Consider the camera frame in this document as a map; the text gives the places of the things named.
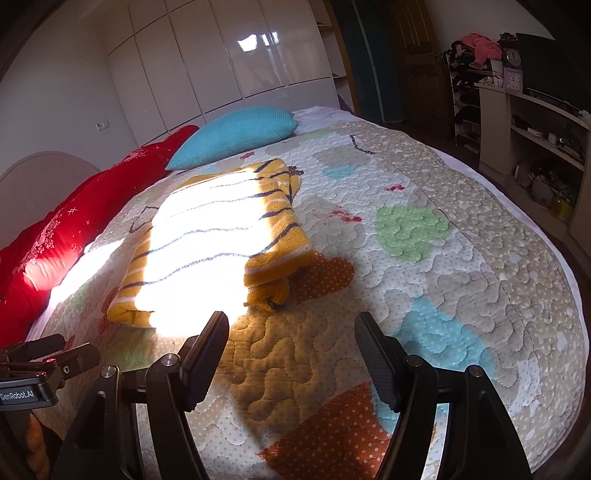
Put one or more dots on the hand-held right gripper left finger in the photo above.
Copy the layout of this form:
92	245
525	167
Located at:
207	364

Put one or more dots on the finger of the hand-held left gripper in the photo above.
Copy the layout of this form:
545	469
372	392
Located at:
81	357
37	345

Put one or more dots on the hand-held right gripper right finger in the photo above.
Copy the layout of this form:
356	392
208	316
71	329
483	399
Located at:
381	369

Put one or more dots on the yellow striped knit sweater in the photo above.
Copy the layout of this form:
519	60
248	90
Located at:
277	221

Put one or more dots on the person's left forearm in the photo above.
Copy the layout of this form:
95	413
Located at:
37	443

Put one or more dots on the patchwork quilted bedspread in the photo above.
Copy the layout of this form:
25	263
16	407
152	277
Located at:
415	277

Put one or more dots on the red floral quilt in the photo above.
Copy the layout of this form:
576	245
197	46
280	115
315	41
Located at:
46	240

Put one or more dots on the white arched headboard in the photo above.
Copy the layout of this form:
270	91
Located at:
37	180

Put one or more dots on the blue knit pillow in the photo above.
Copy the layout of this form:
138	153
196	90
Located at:
231	134

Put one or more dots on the yellow plastic container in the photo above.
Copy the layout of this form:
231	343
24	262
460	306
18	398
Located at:
564	208

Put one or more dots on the white bed sheet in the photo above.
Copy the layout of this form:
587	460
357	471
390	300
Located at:
318	113

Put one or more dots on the cream shelf cabinet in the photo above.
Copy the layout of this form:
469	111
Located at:
496	129

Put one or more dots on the black shoe rack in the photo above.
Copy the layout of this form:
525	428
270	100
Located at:
464	110

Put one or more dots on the wooden corner shelf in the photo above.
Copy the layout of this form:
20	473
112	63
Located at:
334	69

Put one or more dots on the glossy white wardrobe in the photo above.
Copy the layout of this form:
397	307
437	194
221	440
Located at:
207	55

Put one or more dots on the dark wooden door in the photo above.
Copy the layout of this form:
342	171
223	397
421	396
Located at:
415	60

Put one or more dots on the pink square clock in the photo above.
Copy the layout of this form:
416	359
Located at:
512	79

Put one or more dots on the pink cloth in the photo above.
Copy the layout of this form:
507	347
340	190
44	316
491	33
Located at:
482	46

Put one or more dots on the dark mantel clock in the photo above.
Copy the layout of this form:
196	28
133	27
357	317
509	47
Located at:
512	56

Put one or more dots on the black television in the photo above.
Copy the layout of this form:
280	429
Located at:
554	69

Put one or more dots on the white wall socket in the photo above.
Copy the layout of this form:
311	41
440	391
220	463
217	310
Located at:
102	125

